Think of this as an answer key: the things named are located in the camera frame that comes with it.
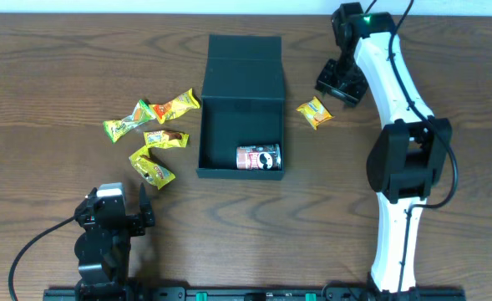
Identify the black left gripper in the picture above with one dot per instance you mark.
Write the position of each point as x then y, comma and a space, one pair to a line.
120, 221

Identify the black gift box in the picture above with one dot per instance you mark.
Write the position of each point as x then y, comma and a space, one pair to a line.
243, 104

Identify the yellow biscuit packet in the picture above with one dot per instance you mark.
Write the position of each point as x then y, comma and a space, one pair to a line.
314, 112

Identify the yellow Apollo wafer packet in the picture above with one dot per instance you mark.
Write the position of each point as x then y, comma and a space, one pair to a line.
152, 172

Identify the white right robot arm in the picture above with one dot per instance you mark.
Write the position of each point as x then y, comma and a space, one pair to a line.
408, 157

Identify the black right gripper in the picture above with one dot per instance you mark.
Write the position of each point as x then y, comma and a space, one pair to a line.
342, 86

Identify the red Pringles can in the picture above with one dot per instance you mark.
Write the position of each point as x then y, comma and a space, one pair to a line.
259, 157

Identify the orange yellow peanut snack packet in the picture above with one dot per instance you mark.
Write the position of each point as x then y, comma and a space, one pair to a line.
176, 107

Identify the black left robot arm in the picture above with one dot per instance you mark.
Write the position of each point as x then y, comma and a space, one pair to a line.
103, 249

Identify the green pandan cake packet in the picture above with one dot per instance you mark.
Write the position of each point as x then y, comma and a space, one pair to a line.
142, 113

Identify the yellow Apollo chocolate cake packet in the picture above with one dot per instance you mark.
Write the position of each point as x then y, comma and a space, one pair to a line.
165, 139

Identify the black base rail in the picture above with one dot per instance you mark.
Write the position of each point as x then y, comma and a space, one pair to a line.
250, 294

